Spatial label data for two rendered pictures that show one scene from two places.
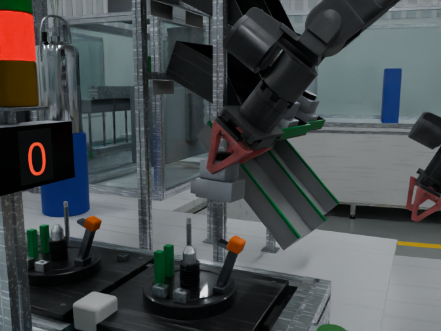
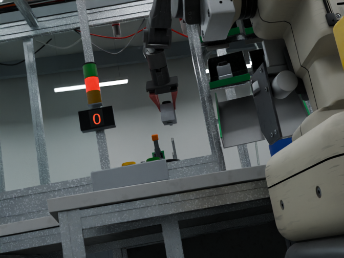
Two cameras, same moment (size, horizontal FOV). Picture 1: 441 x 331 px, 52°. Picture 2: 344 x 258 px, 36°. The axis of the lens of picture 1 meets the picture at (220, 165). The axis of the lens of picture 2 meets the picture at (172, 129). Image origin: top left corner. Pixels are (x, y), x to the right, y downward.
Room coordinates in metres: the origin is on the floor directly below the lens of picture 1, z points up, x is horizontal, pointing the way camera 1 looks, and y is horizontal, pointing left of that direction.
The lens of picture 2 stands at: (-0.04, -1.50, 0.70)
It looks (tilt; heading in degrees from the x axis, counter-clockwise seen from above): 13 degrees up; 64
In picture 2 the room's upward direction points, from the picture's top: 10 degrees counter-clockwise
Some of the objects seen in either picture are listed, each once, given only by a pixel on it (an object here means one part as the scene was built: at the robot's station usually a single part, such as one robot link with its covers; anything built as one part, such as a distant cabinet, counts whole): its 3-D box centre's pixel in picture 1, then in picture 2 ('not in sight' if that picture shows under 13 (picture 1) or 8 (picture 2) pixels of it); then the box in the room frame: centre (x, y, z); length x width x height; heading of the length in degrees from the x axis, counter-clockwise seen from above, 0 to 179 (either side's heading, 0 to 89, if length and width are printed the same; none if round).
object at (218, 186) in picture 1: (215, 174); (168, 112); (0.68, 0.01, 1.15); 0.08 x 0.04 x 0.07; 59
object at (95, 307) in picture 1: (95, 312); not in sight; (0.59, 0.18, 0.97); 0.05 x 0.05 x 0.04; 66
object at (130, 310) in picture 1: (189, 302); not in sight; (0.64, 0.05, 0.96); 0.24 x 0.24 x 0.02; 66
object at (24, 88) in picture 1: (13, 83); (94, 98); (0.51, 0.23, 1.28); 0.05 x 0.05 x 0.05
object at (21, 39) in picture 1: (10, 37); (92, 85); (0.51, 0.23, 1.33); 0.05 x 0.05 x 0.05
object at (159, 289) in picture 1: (160, 290); not in sight; (0.60, 0.08, 1.00); 0.02 x 0.01 x 0.02; 66
